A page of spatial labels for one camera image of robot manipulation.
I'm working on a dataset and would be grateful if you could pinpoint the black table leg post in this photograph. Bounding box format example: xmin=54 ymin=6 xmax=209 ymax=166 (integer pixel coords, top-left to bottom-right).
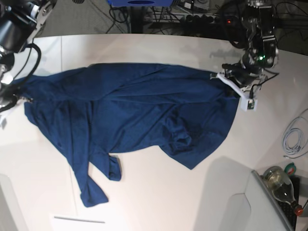
xmin=130 ymin=7 xmax=145 ymax=34

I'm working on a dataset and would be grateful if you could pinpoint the black power strip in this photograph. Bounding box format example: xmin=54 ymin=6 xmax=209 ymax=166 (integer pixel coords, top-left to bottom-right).
xmin=184 ymin=14 xmax=239 ymax=25

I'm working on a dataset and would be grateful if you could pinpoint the blue plastic crate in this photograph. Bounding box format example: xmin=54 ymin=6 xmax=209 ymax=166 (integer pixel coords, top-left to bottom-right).
xmin=107 ymin=0 xmax=175 ymax=7

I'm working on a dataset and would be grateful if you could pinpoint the green tape roll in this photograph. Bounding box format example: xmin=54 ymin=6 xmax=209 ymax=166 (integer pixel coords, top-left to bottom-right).
xmin=284 ymin=162 xmax=296 ymax=176

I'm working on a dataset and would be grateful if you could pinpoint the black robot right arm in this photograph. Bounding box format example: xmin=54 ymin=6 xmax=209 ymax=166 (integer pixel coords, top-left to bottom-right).
xmin=0 ymin=0 xmax=57 ymax=128

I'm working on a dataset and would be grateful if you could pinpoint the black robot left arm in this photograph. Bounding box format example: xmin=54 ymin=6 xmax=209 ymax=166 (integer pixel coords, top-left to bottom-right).
xmin=213 ymin=0 xmax=279 ymax=111

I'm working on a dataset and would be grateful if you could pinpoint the clear glass bottle red cap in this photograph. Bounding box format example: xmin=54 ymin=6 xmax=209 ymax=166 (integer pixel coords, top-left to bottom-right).
xmin=263 ymin=166 xmax=304 ymax=216

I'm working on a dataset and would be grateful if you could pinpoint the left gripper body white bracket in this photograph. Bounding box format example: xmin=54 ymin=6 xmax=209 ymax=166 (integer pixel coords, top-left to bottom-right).
xmin=209 ymin=61 xmax=280 ymax=113

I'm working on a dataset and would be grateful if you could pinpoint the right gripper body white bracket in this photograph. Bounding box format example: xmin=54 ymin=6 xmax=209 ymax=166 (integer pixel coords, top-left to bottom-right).
xmin=0 ymin=91 xmax=33 ymax=129

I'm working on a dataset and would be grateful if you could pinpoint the dark blue t-shirt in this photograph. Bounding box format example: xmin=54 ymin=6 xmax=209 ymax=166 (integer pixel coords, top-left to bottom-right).
xmin=14 ymin=63 xmax=239 ymax=207

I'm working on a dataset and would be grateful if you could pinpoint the light blue coiled cable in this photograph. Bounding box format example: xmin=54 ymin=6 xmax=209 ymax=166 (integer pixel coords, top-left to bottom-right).
xmin=282 ymin=114 xmax=308 ymax=159

